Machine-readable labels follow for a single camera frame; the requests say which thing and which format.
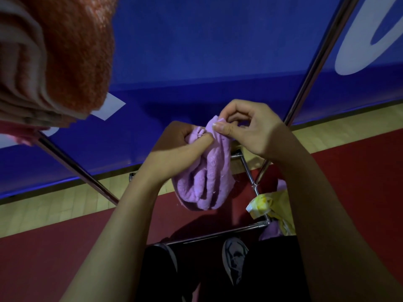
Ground person's left hand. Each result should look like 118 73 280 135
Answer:
138 121 215 186

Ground person's right hand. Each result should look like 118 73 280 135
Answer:
212 99 298 164

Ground purple towel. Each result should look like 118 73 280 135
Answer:
259 179 289 242
171 115 237 212

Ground yellow white cloth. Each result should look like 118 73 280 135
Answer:
245 189 297 237

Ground metal drying rack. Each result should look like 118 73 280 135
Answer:
33 0 361 246

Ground orange patterned towel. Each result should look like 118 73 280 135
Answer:
0 0 119 129

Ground pink towel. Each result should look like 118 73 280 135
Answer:
0 121 42 147

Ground person's right forearm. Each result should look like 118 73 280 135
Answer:
274 144 403 302

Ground person's left forearm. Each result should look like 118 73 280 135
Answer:
60 172 167 302

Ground person's left grey shoe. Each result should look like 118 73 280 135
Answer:
153 243 178 274

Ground person's grey shoe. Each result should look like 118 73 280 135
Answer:
221 237 249 286
153 243 178 274

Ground person's right grey shoe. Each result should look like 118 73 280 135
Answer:
221 237 249 286

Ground person's black trousers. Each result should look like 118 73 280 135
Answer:
135 234 312 302

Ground blue banner with white print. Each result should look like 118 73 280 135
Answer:
0 0 403 200

